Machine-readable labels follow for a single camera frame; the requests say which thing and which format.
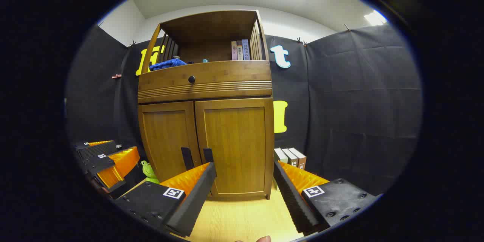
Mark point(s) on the pale grey book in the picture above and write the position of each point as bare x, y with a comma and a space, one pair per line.
279, 155

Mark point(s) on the wooden shoe cabinet door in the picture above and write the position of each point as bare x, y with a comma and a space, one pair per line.
166, 140
238, 147

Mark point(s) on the small ceiling light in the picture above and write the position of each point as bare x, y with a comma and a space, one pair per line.
375, 18

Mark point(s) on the orange book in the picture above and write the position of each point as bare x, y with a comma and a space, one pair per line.
239, 51

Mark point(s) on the green frog toy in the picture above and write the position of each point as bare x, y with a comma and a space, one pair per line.
148, 170

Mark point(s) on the pink book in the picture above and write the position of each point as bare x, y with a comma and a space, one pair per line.
234, 51

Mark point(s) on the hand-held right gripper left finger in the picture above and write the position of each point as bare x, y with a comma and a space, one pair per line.
193, 204

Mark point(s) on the wooden double-door shoe cabinet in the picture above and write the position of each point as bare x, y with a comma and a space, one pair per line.
211, 30

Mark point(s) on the blue cloth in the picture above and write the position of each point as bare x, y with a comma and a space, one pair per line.
166, 64

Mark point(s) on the wooden ribbed drawer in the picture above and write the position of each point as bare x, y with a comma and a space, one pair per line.
227, 79

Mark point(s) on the brown book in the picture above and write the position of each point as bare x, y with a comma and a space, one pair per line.
299, 159

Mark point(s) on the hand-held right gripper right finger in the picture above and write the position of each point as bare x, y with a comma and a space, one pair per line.
291, 200

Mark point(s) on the round black drawer knob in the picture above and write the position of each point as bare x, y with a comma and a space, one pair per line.
191, 79

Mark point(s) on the dark grey book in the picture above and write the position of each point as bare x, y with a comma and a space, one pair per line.
290, 157

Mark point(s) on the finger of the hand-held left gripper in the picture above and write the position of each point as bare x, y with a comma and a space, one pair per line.
119, 166
99, 150

